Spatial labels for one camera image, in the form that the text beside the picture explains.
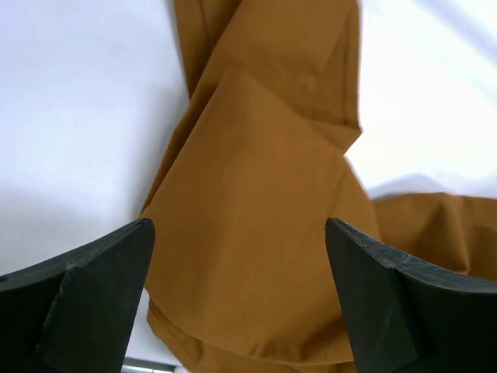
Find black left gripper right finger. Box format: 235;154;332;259
325;218;496;373

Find brown trousers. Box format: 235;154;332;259
142;1;496;372

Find silver metal frame rail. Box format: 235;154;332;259
121;357;187;373

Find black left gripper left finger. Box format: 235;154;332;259
1;218;155;372

